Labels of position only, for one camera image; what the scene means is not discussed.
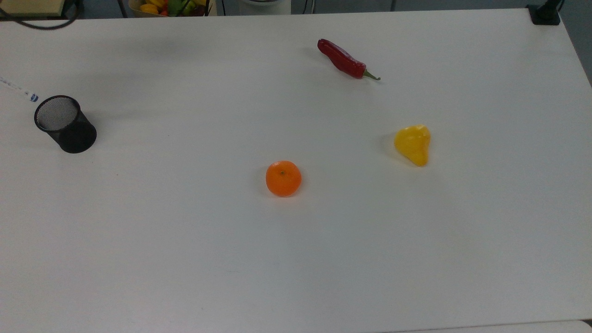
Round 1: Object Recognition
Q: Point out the white marker pen blue cap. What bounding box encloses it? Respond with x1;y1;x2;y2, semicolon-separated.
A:
0;76;39;103

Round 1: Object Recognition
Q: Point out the black mesh pen cup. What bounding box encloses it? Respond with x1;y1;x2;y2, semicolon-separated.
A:
34;95;98;154

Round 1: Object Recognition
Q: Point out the orange mandarin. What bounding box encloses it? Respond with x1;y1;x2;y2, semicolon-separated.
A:
265;160;302;198

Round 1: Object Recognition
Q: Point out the red chili pepper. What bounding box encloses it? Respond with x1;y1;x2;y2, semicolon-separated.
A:
317;38;381;81

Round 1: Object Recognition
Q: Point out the basket of toy fruit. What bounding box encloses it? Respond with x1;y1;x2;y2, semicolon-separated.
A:
128;0;217;18

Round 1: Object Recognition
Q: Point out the beige cardboard box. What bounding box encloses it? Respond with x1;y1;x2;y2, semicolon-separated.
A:
0;0;66;19

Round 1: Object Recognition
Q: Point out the thick black looped cable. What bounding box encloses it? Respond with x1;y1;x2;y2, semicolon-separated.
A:
0;0;85;31

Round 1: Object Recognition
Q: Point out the black table clamp mount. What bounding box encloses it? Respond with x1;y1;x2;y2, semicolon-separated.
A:
527;0;564;26

